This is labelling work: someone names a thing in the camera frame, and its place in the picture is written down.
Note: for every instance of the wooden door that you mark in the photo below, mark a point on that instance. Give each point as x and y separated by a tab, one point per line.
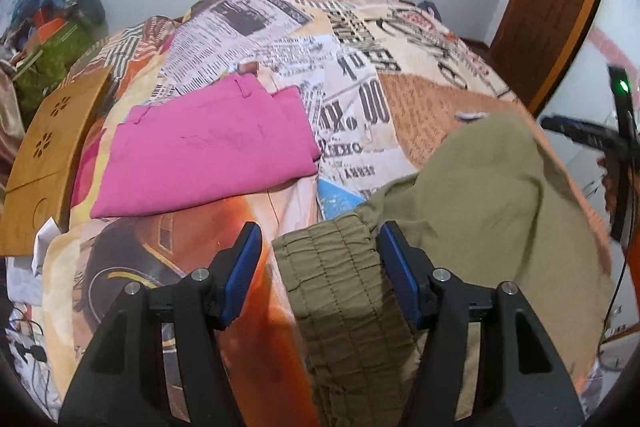
550	2

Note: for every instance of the folded pink pants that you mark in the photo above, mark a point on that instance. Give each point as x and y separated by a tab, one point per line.
200	157

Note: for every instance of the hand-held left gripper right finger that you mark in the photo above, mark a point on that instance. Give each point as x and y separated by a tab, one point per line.
400	268

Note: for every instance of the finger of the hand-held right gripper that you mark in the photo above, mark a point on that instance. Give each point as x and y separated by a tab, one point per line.
575	132

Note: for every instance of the wooden lap desk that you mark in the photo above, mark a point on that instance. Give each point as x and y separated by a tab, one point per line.
45	157

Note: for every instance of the olive green pants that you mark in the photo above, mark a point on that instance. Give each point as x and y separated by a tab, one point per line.
480	217

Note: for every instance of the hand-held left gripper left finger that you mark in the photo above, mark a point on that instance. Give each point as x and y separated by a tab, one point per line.
244	266

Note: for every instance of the newspaper print bed sheet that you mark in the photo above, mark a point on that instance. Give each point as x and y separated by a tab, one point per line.
350	72

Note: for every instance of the pile of colourful clothes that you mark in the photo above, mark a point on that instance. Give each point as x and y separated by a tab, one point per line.
50	27

